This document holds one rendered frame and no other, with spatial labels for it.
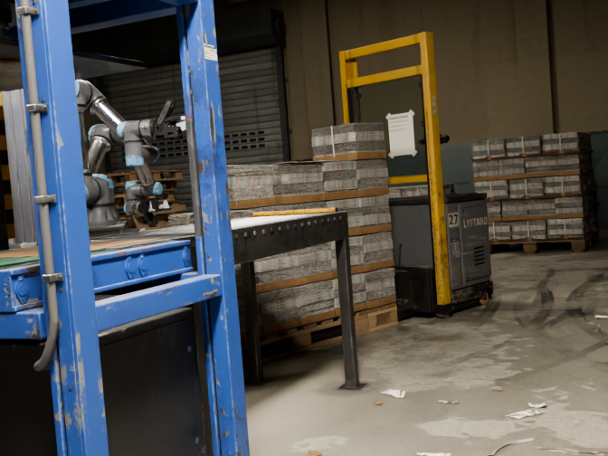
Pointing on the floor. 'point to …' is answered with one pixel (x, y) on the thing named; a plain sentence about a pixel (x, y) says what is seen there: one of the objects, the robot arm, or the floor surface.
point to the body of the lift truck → (455, 226)
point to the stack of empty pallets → (140, 183)
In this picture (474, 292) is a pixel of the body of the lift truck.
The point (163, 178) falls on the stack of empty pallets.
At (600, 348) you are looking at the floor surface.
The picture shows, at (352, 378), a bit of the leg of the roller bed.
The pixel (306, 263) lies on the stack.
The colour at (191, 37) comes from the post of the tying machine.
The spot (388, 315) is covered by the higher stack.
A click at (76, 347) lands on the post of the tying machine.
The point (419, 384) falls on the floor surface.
